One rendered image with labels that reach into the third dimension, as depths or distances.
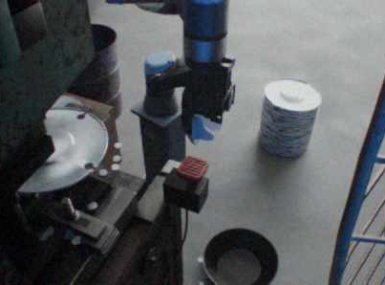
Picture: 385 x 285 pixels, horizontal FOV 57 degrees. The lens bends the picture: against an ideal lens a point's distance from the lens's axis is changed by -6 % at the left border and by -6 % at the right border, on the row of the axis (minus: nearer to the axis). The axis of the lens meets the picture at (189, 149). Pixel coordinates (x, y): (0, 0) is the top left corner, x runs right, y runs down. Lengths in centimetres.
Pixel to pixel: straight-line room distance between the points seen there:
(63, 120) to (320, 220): 124
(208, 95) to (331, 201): 130
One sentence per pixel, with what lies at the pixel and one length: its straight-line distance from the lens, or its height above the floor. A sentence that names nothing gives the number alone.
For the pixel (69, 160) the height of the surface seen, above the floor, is 78.
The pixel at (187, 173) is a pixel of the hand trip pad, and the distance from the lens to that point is 83.
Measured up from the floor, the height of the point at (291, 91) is 31.
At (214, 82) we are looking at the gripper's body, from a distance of 66.
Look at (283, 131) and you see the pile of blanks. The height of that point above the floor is 17.
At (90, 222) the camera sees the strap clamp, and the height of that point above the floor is 76.
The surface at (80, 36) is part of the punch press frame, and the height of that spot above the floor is 111.
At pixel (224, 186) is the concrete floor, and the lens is 182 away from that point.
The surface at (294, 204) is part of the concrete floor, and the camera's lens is 181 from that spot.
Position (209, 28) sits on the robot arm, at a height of 111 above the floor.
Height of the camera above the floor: 136
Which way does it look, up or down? 43 degrees down
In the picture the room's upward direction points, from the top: straight up
